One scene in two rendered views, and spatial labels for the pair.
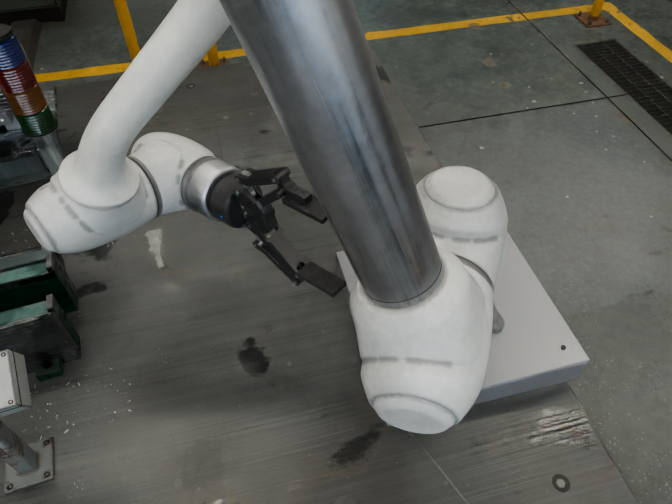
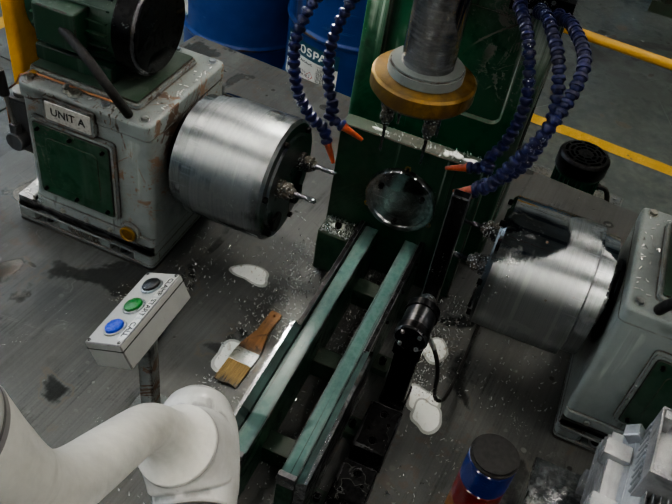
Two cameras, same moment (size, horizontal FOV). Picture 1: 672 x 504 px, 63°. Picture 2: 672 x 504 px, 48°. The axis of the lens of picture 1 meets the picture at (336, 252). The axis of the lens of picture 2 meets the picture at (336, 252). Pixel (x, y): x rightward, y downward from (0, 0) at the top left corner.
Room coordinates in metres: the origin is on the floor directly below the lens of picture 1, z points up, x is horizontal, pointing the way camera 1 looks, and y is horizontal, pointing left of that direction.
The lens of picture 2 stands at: (0.97, 0.01, 1.98)
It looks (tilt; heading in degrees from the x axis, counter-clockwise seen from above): 43 degrees down; 125
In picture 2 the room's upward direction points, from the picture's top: 10 degrees clockwise
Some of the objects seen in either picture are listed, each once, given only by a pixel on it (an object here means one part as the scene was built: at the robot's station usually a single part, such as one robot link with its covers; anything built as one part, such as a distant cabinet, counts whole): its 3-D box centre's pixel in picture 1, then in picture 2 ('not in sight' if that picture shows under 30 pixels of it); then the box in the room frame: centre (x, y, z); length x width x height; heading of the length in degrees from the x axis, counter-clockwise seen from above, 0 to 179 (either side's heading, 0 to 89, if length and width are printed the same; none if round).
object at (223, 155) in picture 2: not in sight; (221, 157); (0.06, 0.85, 1.04); 0.37 x 0.25 x 0.25; 20
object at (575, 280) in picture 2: not in sight; (555, 281); (0.70, 1.08, 1.04); 0.41 x 0.25 x 0.25; 20
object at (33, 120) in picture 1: (35, 116); not in sight; (0.86, 0.56, 1.05); 0.06 x 0.06 x 0.04
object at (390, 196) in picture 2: not in sight; (399, 201); (0.36, 1.05, 1.01); 0.15 x 0.02 x 0.15; 20
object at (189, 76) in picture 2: not in sight; (120, 139); (-0.17, 0.77, 0.99); 0.35 x 0.31 x 0.37; 20
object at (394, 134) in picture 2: not in sight; (405, 200); (0.34, 1.11, 0.97); 0.30 x 0.11 x 0.34; 20
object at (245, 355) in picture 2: not in sight; (251, 346); (0.32, 0.70, 0.80); 0.21 x 0.05 x 0.01; 107
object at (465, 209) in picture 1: (450, 236); not in sight; (0.58, -0.18, 1.02); 0.18 x 0.16 x 0.22; 164
